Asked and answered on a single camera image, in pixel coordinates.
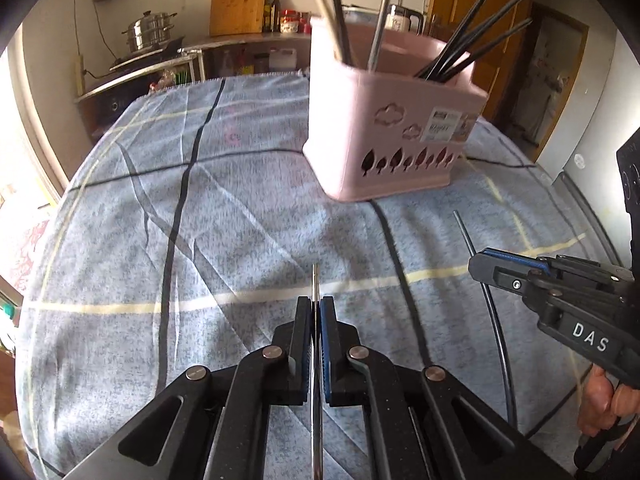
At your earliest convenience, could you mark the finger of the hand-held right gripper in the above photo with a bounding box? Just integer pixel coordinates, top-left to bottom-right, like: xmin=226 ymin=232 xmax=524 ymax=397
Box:
xmin=481 ymin=248 xmax=637 ymax=293
xmin=468 ymin=252 xmax=638 ymax=318

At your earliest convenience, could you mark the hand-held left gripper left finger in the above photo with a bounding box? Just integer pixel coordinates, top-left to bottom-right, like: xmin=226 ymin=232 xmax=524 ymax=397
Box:
xmin=62 ymin=296 xmax=313 ymax=480

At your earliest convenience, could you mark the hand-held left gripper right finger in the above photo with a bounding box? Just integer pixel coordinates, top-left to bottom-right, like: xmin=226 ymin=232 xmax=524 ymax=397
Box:
xmin=321 ymin=295 xmax=576 ymax=480

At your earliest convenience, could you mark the black chopstick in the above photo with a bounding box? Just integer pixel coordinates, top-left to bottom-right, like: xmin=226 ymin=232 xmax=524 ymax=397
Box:
xmin=420 ymin=0 xmax=506 ymax=80
xmin=452 ymin=211 xmax=517 ymax=423
xmin=427 ymin=0 xmax=532 ymax=81
xmin=326 ymin=0 xmax=355 ymax=67
xmin=437 ymin=18 xmax=534 ymax=82

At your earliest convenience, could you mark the silver metal chopstick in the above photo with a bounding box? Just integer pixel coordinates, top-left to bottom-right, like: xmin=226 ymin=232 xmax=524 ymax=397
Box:
xmin=369 ymin=0 xmax=396 ymax=72
xmin=312 ymin=263 xmax=322 ymax=480

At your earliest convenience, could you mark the pink plastic utensil basket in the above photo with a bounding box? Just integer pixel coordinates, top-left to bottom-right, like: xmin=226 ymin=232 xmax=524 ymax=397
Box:
xmin=302 ymin=16 xmax=490 ymax=203

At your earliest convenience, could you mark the person's right hand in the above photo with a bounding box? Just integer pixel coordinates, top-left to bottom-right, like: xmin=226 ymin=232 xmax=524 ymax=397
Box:
xmin=577 ymin=364 xmax=640 ymax=436

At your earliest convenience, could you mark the white refrigerator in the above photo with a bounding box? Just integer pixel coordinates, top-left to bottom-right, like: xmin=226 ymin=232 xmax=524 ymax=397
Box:
xmin=537 ymin=30 xmax=640 ymax=201

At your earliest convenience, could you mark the blue checked tablecloth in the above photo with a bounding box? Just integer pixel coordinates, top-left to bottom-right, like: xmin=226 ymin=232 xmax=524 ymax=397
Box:
xmin=15 ymin=72 xmax=631 ymax=480

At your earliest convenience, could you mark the steel kettle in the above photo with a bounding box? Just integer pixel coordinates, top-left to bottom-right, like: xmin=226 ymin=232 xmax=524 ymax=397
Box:
xmin=387 ymin=4 xmax=427 ymax=34

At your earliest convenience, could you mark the white plastic jug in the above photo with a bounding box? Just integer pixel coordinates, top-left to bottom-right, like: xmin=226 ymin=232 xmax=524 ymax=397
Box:
xmin=270 ymin=48 xmax=299 ymax=72

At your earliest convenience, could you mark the steel kitchen counter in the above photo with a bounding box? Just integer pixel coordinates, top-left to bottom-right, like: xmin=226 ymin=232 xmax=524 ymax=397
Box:
xmin=75 ymin=32 xmax=312 ymax=142

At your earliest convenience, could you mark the gas stove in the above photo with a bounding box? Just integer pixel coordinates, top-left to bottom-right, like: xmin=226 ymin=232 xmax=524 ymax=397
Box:
xmin=110 ymin=37 xmax=187 ymax=72

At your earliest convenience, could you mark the wooden cutting board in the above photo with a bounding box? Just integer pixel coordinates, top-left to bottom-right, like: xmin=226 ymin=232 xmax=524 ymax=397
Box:
xmin=209 ymin=0 xmax=269 ymax=37

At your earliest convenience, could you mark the steel steamer pot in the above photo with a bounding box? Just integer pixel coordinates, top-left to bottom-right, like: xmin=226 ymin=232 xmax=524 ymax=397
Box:
xmin=122 ymin=10 xmax=179 ymax=54

